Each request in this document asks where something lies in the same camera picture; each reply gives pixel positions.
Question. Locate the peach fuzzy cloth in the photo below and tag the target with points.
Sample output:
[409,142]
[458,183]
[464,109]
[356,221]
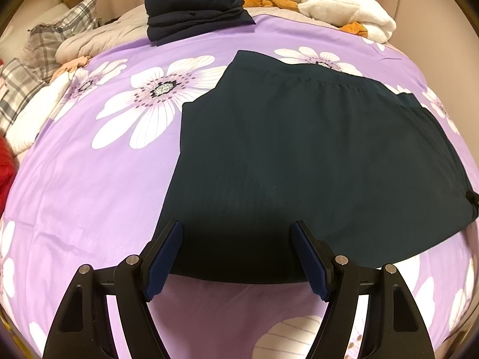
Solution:
[71,65]

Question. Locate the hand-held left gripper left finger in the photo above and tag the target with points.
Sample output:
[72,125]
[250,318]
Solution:
[164,261]

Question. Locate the purple floral bedsheet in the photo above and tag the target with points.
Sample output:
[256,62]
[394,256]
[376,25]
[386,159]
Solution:
[93,179]

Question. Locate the grey plaid cloth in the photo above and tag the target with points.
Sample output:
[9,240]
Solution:
[18,89]

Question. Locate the white folded cloth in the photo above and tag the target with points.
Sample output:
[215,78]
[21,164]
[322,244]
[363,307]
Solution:
[33,119]

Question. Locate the navy zip jacket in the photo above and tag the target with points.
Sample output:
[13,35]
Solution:
[299,157]

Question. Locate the red down jacket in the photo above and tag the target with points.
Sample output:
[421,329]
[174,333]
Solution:
[5,168]

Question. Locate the grey plaid pillow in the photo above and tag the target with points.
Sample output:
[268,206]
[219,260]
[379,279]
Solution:
[60,30]

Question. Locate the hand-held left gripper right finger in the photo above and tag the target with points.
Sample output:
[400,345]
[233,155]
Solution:
[312,261]

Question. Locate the stack of folded navy clothes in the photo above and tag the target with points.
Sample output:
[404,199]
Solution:
[187,7]

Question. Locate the white plush goose toy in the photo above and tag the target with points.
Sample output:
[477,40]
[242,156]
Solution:
[336,3]

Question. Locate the white pillow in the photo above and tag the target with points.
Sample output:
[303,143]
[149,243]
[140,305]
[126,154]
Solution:
[22,33]

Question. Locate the grey quilt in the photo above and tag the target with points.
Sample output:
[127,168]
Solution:
[104,41]

